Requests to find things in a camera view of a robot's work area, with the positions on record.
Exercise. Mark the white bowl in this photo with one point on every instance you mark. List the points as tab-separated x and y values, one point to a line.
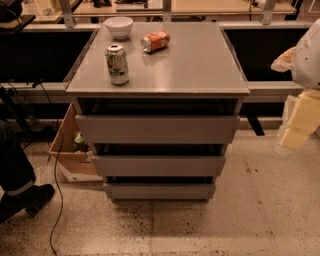
119	27

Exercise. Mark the person's dark trouser leg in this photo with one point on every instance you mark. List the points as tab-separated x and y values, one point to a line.
16	172

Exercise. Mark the grey drawer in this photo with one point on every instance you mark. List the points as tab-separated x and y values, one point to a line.
153	191
158	129
159	166

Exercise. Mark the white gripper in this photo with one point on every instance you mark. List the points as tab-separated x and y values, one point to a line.
307	63

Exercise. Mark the grey top drawer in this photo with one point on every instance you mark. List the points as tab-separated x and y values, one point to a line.
158	129

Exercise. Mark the black shoe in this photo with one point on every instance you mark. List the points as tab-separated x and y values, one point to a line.
32	201

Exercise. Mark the orange soda can lying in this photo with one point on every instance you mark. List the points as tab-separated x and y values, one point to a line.
155	40

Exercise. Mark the grey middle drawer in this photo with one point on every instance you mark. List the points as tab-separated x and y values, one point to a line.
159	166

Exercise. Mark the grey bottom drawer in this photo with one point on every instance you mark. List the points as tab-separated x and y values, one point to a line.
153	191

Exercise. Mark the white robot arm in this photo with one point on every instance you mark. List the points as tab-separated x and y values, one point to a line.
305	66

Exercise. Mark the green bottle in box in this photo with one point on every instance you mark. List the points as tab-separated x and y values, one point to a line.
79	144

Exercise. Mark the green white soda can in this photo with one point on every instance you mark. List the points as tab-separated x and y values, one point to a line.
117	64

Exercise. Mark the wooden background table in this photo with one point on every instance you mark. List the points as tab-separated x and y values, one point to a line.
217	9

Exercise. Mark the cardboard box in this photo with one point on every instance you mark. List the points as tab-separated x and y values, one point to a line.
76	165

